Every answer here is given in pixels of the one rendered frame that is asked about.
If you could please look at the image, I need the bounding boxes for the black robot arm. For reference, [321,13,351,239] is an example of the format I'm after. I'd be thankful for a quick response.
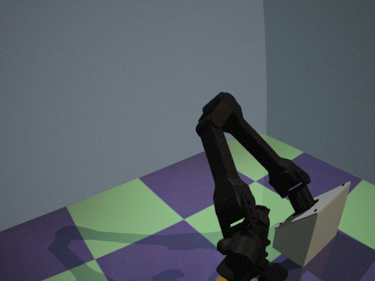
[196,92,319,281]

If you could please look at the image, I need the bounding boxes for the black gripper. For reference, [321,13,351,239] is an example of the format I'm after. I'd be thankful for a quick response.
[217,238,288,281]

